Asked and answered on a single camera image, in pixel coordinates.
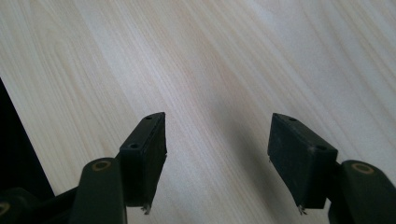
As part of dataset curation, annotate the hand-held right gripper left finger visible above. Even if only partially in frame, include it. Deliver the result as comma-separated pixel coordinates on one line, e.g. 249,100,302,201
119,111,168,216

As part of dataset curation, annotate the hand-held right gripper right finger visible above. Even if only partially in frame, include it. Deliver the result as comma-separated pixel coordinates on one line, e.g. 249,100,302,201
266,112,340,217

